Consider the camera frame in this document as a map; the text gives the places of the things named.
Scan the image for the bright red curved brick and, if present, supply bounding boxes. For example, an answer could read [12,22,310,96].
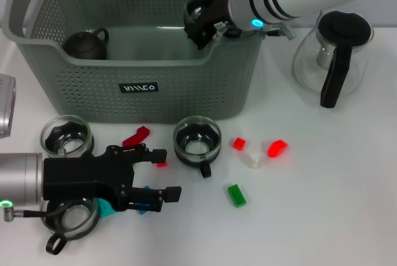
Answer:
[267,139,288,159]

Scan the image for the cyan flat brick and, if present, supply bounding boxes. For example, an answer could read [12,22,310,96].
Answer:
[97,197,119,219]

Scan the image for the white translucent brick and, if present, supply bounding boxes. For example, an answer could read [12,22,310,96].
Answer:
[243,151,263,170]

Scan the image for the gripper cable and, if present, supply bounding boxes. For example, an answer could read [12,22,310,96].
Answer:
[213,20,295,41]
[2,147,75,223]

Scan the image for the blue square brick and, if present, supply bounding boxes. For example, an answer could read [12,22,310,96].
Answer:
[135,184,162,216]

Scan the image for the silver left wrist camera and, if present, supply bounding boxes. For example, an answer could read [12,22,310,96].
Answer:
[0,73,17,138]

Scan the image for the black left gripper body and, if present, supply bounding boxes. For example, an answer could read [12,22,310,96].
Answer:
[43,144,135,213]

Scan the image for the dark red curved brick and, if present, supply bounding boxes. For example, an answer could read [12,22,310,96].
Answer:
[122,125,151,149]

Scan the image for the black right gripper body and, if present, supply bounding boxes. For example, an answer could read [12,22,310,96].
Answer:
[209,0,232,28]

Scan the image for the grey perforated storage basket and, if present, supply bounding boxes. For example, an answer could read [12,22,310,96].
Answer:
[1,0,264,124]

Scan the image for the glass pitcher black handle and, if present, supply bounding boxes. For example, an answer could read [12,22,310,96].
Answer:
[292,10,375,109]

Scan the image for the green rectangular brick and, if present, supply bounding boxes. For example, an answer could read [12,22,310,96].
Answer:
[227,184,248,208]

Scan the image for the dark brown clay teapot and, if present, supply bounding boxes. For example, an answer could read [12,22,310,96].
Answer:
[63,27,110,61]

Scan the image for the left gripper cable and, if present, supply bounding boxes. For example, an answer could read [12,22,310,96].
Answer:
[2,147,75,223]

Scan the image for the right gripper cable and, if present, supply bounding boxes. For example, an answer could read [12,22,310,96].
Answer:
[213,20,295,41]

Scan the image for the glass teacup black sleeve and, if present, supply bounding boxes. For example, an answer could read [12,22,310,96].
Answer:
[40,197,100,255]
[183,0,226,36]
[39,114,96,159]
[172,116,223,179]

